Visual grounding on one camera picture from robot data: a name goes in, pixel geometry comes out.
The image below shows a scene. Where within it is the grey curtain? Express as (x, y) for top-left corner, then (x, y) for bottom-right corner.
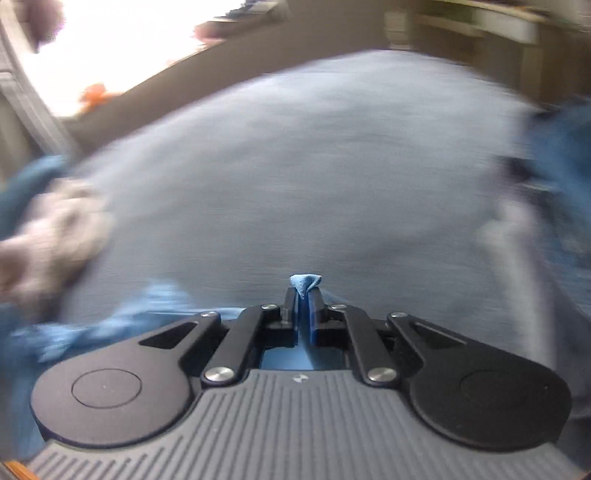
(0, 14), (80, 158)

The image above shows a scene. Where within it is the dark teal pillow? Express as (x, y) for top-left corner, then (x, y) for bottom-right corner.
(0, 154), (71, 241)

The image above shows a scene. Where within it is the light blue shirt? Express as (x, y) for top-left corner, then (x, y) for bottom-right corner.
(9, 274), (348, 371)

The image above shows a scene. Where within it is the wooden desk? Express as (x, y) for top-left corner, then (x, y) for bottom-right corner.
(411, 0), (591, 108)

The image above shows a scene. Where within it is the pink blurry object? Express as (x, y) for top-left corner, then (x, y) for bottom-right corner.
(194, 21), (234, 46)

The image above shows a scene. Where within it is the orange object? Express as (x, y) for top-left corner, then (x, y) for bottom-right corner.
(78, 83), (117, 114)

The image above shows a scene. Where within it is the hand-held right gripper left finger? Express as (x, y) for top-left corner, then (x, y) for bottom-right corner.
(139, 286), (303, 385)

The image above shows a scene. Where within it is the bright window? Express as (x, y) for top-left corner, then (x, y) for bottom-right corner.
(18, 0), (296, 118)

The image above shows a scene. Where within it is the grey knitted sweater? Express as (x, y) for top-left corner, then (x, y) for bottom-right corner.
(0, 178), (115, 319)

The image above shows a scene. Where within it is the cream bed post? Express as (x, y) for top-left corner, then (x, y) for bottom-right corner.
(384, 10), (413, 51)

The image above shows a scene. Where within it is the dark hanging cloth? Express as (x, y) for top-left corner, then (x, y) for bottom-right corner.
(21, 0), (66, 54)

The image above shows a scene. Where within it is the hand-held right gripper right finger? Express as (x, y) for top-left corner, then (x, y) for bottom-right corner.
(305, 286), (467, 387)

